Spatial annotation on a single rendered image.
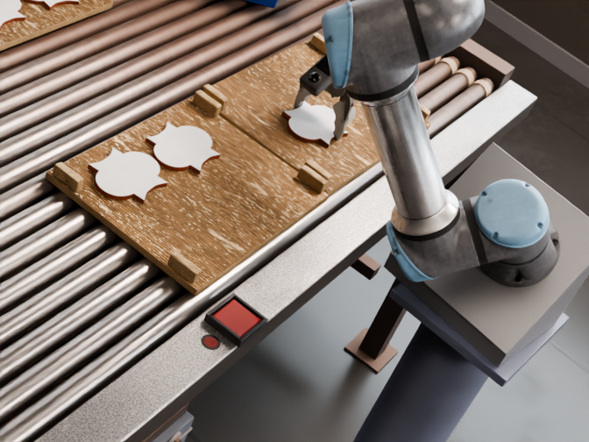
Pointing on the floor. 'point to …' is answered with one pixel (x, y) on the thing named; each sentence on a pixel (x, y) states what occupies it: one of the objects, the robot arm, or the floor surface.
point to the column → (436, 379)
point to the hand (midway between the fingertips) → (315, 123)
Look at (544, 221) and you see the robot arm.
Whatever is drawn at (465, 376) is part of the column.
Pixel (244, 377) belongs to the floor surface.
